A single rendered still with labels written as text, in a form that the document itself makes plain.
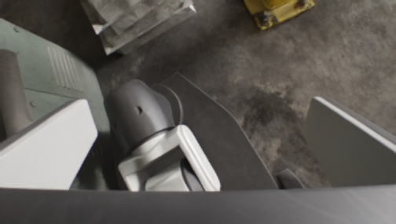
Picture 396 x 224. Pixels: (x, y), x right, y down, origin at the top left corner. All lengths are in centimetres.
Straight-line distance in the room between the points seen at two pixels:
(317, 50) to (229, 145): 51
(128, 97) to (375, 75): 85
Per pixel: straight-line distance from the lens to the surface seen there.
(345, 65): 92
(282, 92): 82
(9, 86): 57
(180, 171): 48
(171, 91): 65
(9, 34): 82
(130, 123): 50
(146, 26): 93
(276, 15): 91
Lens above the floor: 79
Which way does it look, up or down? 78 degrees down
